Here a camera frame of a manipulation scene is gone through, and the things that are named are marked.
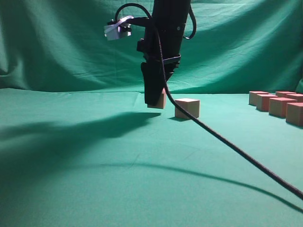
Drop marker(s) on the green cloth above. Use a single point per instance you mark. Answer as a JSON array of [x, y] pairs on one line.
[[80, 148]]

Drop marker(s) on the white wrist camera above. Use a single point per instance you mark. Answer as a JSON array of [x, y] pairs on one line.
[[117, 30]]

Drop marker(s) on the wooden cube column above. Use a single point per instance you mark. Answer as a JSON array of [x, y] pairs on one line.
[[277, 106], [294, 113], [296, 96], [283, 93], [253, 96], [263, 102]]

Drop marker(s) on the wooden cube placed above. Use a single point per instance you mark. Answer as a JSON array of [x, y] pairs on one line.
[[161, 101], [192, 106]]

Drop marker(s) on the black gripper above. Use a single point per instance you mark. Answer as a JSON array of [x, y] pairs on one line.
[[160, 46]]

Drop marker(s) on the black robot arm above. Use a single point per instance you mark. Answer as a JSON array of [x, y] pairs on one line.
[[170, 11]]

